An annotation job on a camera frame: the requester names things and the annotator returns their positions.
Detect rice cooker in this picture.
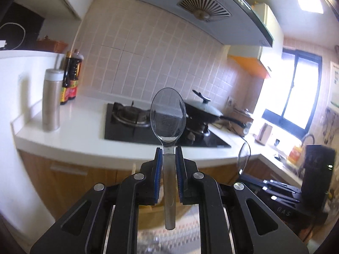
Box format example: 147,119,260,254
230,108,253,137

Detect steel thermos bottle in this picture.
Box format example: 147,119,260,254
42,69,64,132

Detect black frying pan with lid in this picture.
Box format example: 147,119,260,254
185,90,244,127

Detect range hood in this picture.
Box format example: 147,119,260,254
139,0,273,47

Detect clear plastic spoon grey handle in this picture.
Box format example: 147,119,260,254
150,87,186,231

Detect black power cable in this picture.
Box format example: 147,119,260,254
237,137,252,177

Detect soy sauce bottle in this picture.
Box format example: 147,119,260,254
60,49,84,105

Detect striped woven table mat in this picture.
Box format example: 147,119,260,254
137,205,201,253

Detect wooden cabinet drawer front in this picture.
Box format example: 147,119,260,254
18,150,139,220

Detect black gas stove top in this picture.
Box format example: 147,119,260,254
103,101,232,149

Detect orange wall cabinet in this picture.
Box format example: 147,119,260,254
228,45,272,79

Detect white electric kettle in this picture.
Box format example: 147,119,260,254
255,123,273,146

